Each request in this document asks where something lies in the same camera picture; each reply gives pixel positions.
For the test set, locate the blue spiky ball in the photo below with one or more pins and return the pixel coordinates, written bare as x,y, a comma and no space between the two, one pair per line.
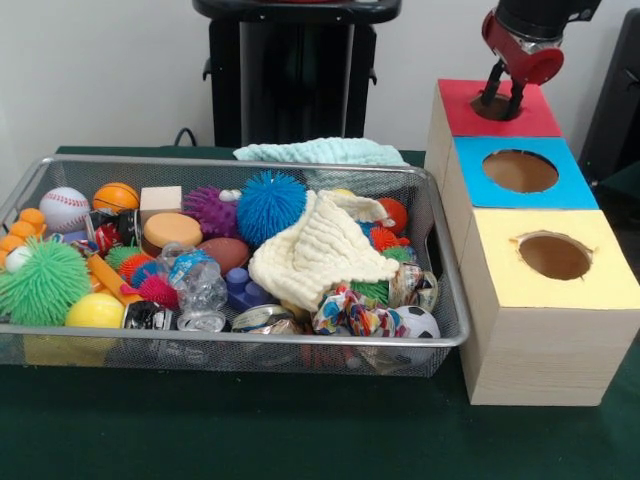
271,207

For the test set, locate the small soccer ball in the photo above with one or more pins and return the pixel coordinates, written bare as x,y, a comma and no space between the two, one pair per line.
418,322

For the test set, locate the wooden box with three holes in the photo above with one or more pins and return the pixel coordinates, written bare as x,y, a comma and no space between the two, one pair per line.
545,330

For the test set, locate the green spiky ball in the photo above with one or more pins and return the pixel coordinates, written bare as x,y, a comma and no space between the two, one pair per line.
43,280

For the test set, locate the multicoloured patterned cloth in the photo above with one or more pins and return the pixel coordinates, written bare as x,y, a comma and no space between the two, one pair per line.
350,315

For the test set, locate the red ball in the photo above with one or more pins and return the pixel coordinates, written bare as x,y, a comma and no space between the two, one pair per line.
394,215

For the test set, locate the cream waffle cloth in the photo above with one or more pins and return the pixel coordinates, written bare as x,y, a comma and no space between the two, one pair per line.
320,255

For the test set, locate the mint green cloth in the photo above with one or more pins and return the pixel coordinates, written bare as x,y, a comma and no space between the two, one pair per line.
320,151

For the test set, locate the yellow tennis ball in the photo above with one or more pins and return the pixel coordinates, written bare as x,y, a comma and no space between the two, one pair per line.
94,311

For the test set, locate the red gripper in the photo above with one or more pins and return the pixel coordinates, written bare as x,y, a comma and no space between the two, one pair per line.
532,63

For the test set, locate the purple spiky ball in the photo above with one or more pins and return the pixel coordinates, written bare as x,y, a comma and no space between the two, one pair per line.
209,212

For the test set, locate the dark green tablecloth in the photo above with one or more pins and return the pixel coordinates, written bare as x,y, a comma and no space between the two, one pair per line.
300,430

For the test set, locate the black chair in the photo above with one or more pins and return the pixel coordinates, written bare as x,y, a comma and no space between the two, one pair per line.
618,110

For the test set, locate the white baseball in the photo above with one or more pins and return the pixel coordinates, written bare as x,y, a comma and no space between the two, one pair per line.
64,210

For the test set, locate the clear mesh bin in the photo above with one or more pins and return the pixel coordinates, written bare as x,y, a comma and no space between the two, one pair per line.
250,356

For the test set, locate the small orange basketball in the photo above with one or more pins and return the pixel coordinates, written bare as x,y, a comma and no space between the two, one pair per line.
115,197

